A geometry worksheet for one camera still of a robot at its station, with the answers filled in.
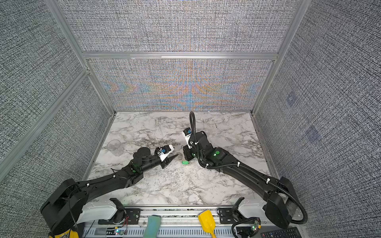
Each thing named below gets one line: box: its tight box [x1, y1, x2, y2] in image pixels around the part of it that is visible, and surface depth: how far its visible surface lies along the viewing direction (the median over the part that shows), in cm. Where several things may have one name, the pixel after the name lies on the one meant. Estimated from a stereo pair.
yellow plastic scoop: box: [198, 209, 217, 238], surface depth 73 cm
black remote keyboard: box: [260, 227, 303, 238], surface depth 69 cm
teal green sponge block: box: [142, 214, 161, 238], surface depth 72 cm
